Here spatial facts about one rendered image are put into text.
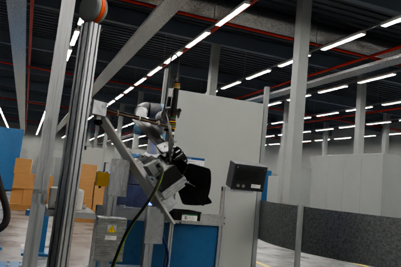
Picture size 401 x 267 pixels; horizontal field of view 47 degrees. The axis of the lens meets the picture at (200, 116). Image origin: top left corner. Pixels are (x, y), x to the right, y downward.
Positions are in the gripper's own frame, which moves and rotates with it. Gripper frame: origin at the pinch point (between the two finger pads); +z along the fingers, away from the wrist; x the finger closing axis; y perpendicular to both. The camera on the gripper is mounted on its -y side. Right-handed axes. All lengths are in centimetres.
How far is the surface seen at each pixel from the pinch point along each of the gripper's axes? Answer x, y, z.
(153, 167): 19, 39, 39
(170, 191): 7, 50, 36
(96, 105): 50, 11, 37
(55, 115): 71, 29, 126
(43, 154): 72, 41, 126
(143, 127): 18.4, 14.9, 1.3
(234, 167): -57, 30, -34
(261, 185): -80, 41, -35
